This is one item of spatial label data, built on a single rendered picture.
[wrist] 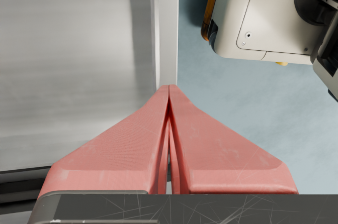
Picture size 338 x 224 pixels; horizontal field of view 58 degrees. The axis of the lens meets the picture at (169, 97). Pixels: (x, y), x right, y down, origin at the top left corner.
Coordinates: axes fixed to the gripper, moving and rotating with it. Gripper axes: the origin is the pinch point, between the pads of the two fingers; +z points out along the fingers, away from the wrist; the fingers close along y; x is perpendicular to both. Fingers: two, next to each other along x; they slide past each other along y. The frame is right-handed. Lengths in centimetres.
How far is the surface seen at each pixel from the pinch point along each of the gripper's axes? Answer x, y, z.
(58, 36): 5.3, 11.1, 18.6
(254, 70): 67, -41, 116
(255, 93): 81, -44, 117
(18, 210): 28.1, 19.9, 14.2
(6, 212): 28.1, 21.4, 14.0
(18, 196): 26.7, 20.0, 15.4
